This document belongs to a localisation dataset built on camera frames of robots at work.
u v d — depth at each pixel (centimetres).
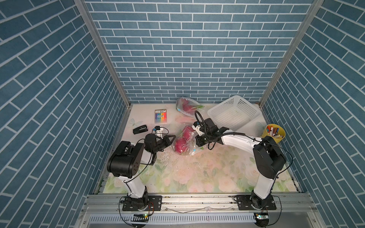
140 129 102
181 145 82
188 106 103
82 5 69
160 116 111
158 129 87
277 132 90
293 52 88
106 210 73
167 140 83
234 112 116
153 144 78
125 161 48
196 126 83
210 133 72
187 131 87
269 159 48
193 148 81
